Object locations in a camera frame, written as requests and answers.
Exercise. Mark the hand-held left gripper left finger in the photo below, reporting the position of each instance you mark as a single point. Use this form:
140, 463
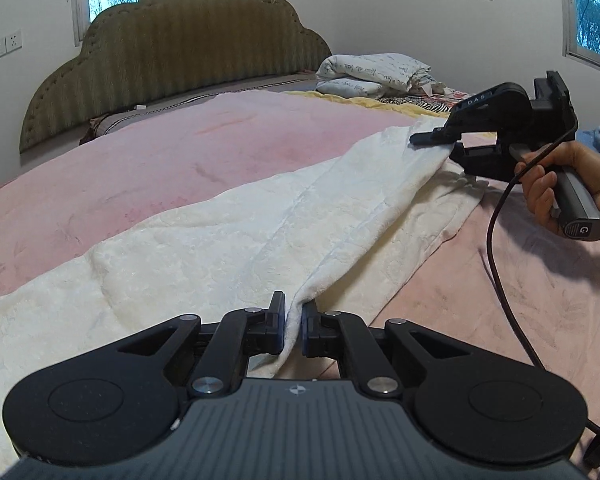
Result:
279, 322

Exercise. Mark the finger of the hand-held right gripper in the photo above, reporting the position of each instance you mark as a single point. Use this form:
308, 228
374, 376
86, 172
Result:
480, 160
432, 136

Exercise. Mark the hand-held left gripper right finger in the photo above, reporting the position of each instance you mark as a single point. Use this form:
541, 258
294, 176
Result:
307, 330

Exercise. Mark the white towel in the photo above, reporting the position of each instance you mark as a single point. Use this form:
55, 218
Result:
230, 240

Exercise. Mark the person's right hand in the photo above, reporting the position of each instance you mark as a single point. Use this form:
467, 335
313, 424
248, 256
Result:
592, 170

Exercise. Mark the zebra striped cloth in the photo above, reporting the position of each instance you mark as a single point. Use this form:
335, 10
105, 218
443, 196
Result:
420, 102

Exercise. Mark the white printed pillow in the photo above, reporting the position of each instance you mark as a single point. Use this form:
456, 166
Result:
375, 66
347, 87

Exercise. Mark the pink blanket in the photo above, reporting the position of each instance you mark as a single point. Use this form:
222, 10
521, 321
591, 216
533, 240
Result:
155, 160

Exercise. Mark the olive padded headboard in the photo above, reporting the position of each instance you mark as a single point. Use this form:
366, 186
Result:
180, 35

